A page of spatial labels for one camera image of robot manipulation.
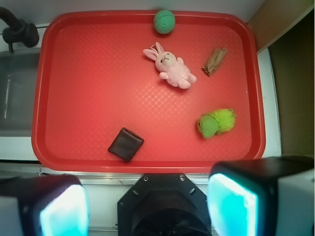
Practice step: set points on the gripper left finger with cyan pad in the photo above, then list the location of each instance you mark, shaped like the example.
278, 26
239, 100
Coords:
43, 206

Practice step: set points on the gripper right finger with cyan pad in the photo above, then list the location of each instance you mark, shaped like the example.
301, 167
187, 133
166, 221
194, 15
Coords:
272, 196

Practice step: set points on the green plush animal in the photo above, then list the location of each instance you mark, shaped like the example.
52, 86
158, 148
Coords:
216, 122

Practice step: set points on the dark brown square pouch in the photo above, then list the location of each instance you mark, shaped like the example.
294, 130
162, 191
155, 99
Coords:
126, 144

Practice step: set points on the red plastic tray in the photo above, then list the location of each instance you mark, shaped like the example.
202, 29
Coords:
93, 80

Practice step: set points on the metal sink basin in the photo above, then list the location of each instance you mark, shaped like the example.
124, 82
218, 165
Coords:
18, 74

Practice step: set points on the brown wood piece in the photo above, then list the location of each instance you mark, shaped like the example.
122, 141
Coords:
214, 61

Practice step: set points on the pink plush bunny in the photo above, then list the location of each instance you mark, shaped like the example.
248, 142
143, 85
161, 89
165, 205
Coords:
172, 69

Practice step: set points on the black faucet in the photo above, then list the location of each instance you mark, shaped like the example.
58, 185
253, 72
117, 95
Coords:
18, 31

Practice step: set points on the green textured ball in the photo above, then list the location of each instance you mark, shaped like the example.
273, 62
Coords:
164, 21

